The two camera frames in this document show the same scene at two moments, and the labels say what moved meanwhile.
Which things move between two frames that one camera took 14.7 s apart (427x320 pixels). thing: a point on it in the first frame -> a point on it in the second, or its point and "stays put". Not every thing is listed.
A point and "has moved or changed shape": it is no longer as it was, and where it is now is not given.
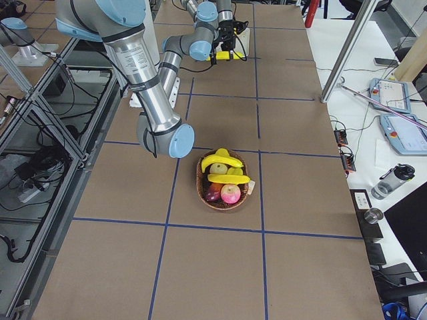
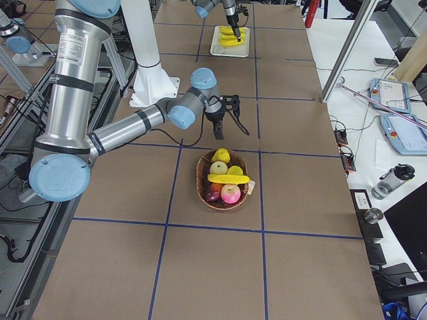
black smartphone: (385, 62) stays put
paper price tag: (251, 186) stays put
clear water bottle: (391, 180) stays put
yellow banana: (221, 155) has moved or changed shape
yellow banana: (225, 55) has moved or changed shape
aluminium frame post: (367, 9) stays put
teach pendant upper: (393, 95) stays put
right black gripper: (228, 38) -> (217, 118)
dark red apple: (213, 192) stays put
